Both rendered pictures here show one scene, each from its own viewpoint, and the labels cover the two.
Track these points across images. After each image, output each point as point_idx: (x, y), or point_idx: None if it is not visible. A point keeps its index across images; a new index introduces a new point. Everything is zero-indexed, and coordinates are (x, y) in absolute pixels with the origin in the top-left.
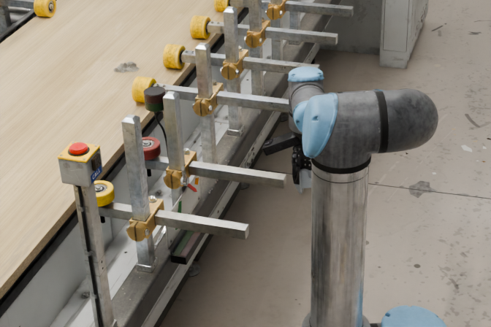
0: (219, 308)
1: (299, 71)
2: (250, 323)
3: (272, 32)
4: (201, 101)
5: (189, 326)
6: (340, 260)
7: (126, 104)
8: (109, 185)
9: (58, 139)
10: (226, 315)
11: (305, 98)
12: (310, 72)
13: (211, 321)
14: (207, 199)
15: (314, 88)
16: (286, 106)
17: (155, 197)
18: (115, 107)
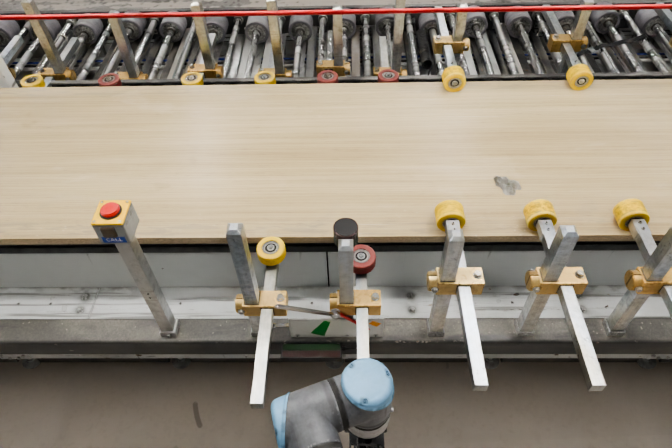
0: (451, 404)
1: (366, 370)
2: (443, 441)
3: (667, 296)
4: (433, 275)
5: (418, 386)
6: None
7: (434, 211)
8: (276, 254)
9: (348, 186)
10: (444, 414)
11: (296, 400)
12: (364, 387)
13: (432, 403)
14: (388, 344)
15: (327, 405)
16: (471, 372)
17: (280, 298)
18: (423, 205)
